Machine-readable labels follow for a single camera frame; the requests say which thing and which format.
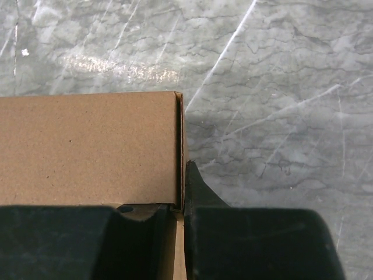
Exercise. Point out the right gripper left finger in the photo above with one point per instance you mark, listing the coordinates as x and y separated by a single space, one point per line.
133 241

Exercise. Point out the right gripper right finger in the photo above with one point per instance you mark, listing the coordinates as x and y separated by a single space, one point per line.
224 242

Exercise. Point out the brown cardboard box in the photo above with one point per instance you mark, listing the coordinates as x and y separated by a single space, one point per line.
97 150

